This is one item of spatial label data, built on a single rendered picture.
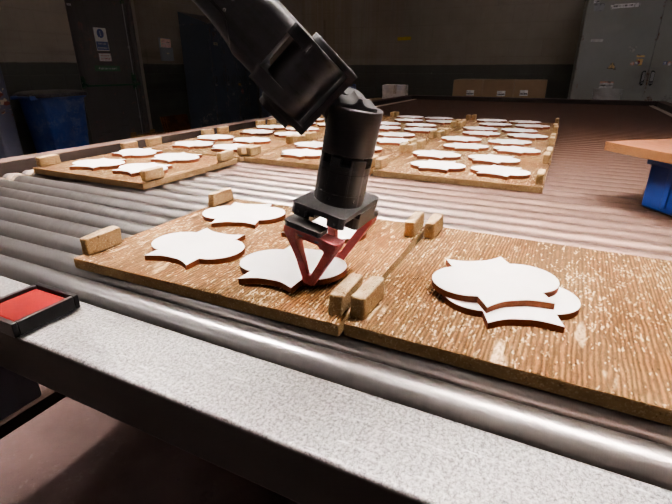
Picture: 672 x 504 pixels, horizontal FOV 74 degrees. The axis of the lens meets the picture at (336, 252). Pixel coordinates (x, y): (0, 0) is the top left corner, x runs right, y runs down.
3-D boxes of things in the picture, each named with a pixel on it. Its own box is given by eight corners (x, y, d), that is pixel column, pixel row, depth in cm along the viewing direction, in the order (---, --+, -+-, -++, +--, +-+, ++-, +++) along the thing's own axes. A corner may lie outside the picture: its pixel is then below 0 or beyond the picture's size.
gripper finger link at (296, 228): (274, 280, 52) (284, 206, 48) (304, 259, 58) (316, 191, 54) (324, 303, 50) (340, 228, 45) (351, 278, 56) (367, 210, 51)
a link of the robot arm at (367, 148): (333, 95, 43) (390, 106, 44) (330, 85, 49) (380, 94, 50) (321, 164, 46) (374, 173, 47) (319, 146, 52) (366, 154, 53)
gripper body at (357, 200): (288, 215, 49) (298, 150, 45) (330, 194, 57) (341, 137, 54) (340, 236, 47) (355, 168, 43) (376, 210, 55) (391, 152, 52)
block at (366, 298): (364, 322, 46) (364, 298, 45) (348, 318, 47) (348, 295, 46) (384, 298, 51) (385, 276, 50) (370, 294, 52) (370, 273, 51)
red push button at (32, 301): (18, 333, 48) (15, 322, 48) (-14, 320, 51) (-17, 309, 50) (70, 308, 53) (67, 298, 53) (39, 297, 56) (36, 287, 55)
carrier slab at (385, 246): (338, 337, 46) (338, 324, 46) (75, 268, 63) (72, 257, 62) (425, 234, 76) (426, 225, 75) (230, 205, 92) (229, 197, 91)
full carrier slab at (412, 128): (439, 139, 177) (440, 128, 175) (345, 134, 193) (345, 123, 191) (456, 129, 206) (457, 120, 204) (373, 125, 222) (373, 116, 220)
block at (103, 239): (89, 257, 62) (85, 238, 61) (80, 255, 63) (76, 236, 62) (124, 243, 67) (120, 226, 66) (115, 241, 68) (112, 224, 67)
